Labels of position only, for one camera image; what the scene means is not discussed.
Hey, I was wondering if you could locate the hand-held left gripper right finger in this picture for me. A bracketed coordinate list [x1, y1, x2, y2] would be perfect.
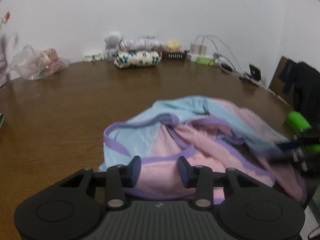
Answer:
[177, 156, 260, 208]

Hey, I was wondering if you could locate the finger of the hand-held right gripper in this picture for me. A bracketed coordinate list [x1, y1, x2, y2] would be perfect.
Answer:
[275, 139, 304, 152]
[269, 151, 307, 173]

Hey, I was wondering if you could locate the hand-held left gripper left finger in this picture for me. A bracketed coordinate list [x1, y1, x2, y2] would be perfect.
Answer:
[59, 156, 142, 210]

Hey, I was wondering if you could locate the pastel blue pink garment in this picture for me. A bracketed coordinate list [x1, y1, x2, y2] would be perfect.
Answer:
[98, 95, 307, 203]

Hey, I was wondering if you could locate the pink floral garment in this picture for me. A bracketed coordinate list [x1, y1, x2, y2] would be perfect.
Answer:
[118, 37, 164, 52]

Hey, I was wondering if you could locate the green soft pouch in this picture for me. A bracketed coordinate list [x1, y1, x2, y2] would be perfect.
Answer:
[285, 111, 320, 153]

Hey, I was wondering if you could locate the black jacket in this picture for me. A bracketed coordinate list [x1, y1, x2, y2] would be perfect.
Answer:
[282, 60, 320, 124]

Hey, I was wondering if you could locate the brown wooden cabinet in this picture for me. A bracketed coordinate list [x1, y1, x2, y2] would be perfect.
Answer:
[268, 55, 297, 106]

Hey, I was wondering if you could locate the phone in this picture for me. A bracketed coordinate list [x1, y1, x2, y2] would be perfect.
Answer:
[248, 64, 263, 82]

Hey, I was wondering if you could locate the white green-flower folded cloth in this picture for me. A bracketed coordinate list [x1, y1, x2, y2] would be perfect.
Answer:
[113, 50, 161, 69]

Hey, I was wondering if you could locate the green bottle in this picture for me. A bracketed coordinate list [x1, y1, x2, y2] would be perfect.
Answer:
[195, 57, 216, 66]

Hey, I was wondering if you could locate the white power strip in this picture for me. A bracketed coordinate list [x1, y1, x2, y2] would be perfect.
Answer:
[187, 52, 221, 63]

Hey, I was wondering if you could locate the dark patterned box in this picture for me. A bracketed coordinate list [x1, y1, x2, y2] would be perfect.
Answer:
[162, 50, 188, 61]

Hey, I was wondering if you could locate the white flat socket strip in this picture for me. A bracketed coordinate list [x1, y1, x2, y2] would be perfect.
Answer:
[83, 52, 107, 62]

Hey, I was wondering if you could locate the yellow snack packet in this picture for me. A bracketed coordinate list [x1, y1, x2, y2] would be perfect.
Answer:
[165, 40, 183, 52]

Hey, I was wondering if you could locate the white round speaker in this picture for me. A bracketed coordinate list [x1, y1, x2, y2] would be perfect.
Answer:
[104, 30, 123, 55]

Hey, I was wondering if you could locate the clear plastic bag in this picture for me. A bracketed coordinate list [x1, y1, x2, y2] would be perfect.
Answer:
[6, 44, 71, 81]

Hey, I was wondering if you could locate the white charging cable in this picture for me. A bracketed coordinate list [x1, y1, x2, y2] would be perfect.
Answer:
[195, 35, 250, 80]

